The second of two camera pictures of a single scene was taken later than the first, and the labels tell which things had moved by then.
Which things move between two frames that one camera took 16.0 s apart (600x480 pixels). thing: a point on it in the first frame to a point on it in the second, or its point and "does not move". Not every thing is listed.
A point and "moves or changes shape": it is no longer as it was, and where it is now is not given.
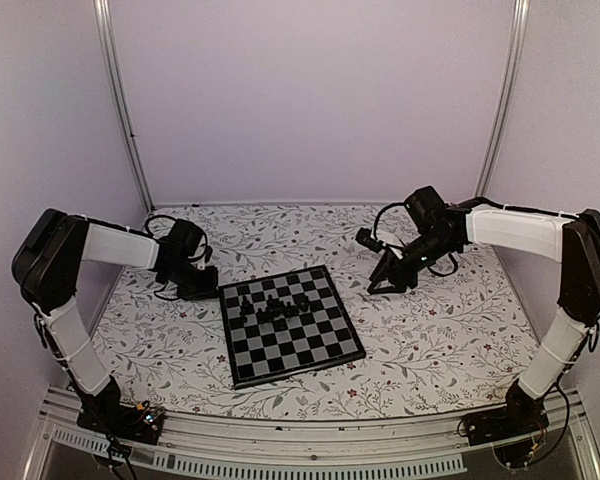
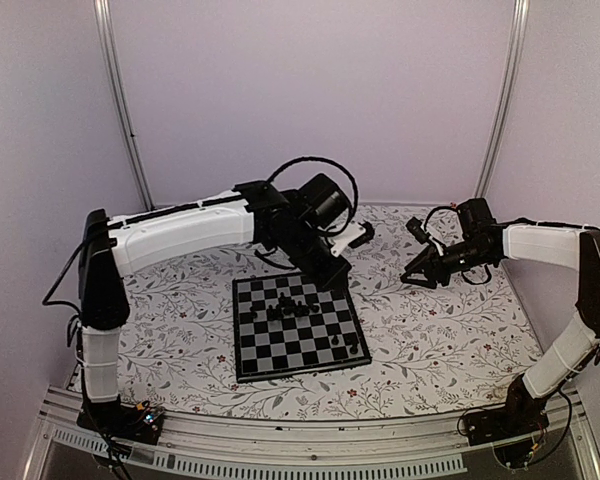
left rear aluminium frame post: [104, 12] does not move
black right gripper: [388, 273] to [426, 264]
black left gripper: [209, 291] to [329, 278]
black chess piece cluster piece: [276, 308] moves or changes shape
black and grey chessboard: [286, 324] does not move
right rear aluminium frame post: [517, 41] does not move
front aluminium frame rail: [302, 450] does not move
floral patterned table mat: [461, 334] does not move
